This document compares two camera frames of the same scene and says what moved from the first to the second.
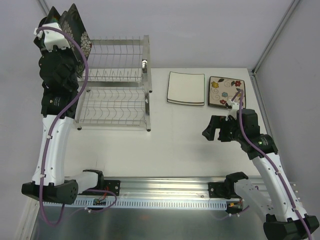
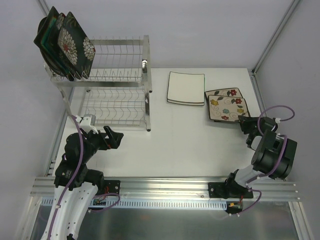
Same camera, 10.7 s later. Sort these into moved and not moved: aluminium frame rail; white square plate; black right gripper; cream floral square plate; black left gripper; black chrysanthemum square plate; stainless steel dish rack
Moved: cream floral square plate; black chrysanthemum square plate; black right gripper; black left gripper
Not moved: stainless steel dish rack; aluminium frame rail; white square plate
